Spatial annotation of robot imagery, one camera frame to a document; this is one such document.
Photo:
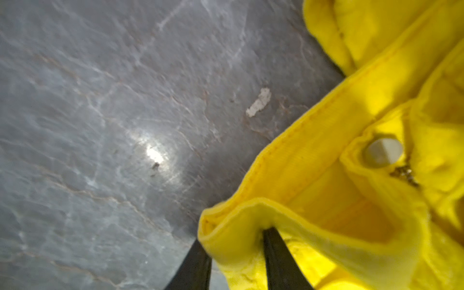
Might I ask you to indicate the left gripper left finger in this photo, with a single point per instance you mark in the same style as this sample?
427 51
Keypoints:
195 271

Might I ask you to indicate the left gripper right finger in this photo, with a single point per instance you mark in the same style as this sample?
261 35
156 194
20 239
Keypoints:
283 272

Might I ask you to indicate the yellow trousers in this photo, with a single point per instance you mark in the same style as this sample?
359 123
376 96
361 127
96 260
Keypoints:
366 188

